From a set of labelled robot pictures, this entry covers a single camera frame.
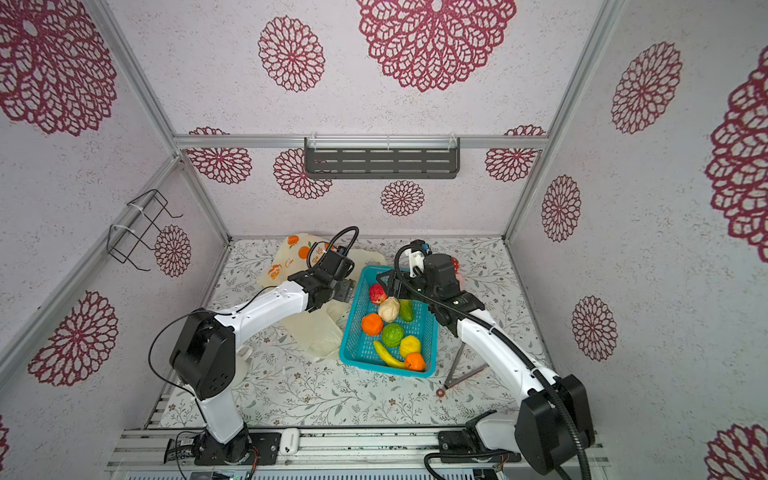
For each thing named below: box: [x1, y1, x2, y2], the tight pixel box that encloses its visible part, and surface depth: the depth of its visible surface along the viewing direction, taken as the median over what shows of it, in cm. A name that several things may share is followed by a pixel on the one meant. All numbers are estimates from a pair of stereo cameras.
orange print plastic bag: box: [257, 233, 329, 290], surface depth 104 cm
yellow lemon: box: [400, 335, 421, 358], surface depth 87 cm
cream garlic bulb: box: [378, 296, 400, 323], surface depth 96 cm
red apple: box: [369, 283, 388, 305], surface depth 99 cm
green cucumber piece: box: [399, 299, 414, 322], surface depth 97 cm
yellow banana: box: [374, 340, 407, 369], surface depth 88 cm
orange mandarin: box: [362, 313, 383, 337], surface depth 93 cm
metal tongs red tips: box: [436, 342, 488, 397], surface depth 89 cm
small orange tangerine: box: [405, 352, 425, 372], surface depth 83 cm
